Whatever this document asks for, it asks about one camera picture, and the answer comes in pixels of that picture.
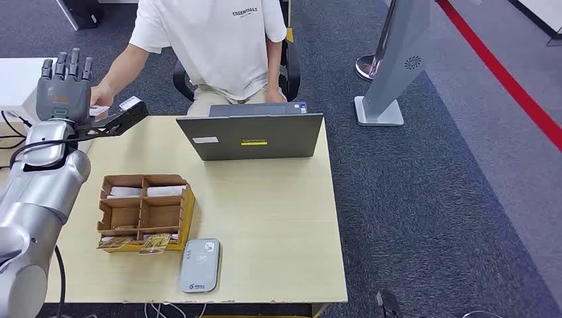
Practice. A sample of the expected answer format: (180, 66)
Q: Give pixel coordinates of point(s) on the brown card organizer box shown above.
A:
(153, 215)

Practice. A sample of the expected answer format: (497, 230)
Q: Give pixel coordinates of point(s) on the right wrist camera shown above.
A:
(388, 305)

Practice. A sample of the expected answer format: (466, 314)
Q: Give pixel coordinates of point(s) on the person's left forearm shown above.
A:
(273, 70)

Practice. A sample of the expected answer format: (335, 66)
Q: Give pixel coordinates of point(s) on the person's right hand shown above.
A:
(103, 94)

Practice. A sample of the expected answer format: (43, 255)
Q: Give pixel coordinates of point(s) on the white cabinet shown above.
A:
(17, 83)

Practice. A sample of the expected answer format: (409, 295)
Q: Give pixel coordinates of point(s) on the black office chair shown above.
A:
(292, 70)

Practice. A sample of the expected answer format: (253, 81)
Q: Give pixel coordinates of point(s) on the grey laptop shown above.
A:
(254, 136)

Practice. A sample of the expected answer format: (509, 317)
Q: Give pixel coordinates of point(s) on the grey standing kiosk panel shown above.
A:
(395, 66)

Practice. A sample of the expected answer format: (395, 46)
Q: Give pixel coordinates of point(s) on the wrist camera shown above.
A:
(388, 305)
(127, 117)

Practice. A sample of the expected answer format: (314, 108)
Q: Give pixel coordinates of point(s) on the chrome stanchion post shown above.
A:
(364, 68)

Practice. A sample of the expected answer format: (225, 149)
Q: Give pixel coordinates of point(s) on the person's left hand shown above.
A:
(275, 96)

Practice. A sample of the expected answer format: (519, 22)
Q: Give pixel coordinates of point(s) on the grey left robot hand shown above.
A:
(63, 98)

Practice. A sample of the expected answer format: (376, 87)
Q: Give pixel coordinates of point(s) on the grey card reader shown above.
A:
(200, 265)

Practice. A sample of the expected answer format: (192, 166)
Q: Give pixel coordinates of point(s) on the person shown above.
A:
(215, 48)

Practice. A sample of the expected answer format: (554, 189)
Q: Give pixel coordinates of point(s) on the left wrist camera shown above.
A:
(127, 117)

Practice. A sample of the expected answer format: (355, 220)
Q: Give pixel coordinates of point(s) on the black case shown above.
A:
(85, 13)

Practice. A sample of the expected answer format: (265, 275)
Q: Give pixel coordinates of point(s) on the person's right forearm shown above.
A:
(118, 70)

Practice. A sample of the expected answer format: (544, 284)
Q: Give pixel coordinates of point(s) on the chrome stool base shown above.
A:
(481, 312)

